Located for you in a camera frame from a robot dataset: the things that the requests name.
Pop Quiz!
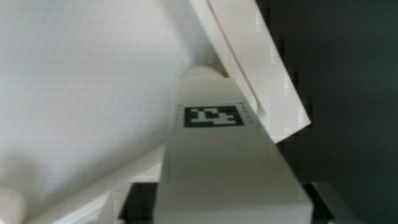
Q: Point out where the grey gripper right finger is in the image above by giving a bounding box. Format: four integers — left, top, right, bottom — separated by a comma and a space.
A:
303, 181, 363, 224

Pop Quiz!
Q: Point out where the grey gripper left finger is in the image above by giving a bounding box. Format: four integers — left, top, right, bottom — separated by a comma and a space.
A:
105, 182, 159, 224

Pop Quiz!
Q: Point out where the white desk leg angled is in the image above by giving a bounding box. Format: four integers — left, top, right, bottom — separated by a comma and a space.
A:
153, 66, 315, 224

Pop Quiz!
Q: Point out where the white desk top tray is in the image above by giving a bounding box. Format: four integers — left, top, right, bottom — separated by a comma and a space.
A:
0, 0, 311, 224

